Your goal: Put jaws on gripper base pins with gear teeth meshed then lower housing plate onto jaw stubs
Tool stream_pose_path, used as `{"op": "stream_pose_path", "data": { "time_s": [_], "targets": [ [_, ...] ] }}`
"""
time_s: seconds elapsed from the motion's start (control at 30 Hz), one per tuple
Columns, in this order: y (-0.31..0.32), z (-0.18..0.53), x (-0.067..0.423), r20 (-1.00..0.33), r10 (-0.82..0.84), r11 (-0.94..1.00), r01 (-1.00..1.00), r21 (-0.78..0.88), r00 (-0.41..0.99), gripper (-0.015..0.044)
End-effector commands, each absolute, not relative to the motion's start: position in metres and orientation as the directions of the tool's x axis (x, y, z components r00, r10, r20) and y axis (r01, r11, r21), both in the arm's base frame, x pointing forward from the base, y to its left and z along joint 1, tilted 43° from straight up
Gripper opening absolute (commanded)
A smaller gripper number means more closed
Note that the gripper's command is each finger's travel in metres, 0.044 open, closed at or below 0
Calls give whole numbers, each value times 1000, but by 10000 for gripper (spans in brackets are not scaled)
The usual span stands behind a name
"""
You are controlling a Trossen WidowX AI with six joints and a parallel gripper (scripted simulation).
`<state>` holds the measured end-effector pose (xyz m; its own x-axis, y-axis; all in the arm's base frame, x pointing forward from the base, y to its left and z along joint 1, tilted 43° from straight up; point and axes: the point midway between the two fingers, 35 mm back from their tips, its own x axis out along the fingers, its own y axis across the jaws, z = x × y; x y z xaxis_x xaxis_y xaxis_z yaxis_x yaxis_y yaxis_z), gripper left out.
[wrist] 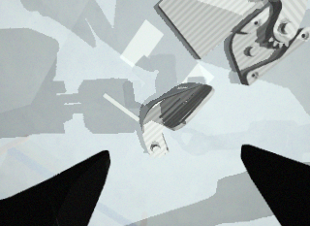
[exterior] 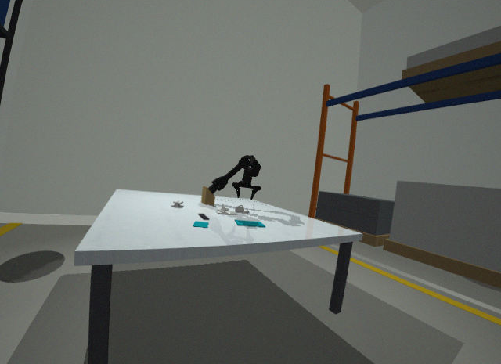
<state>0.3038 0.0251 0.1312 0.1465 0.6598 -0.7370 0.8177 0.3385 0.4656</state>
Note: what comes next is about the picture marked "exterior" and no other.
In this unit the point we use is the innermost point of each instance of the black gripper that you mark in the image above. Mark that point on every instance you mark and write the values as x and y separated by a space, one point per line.
255 188

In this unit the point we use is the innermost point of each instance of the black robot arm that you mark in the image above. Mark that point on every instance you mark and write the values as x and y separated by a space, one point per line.
219 183

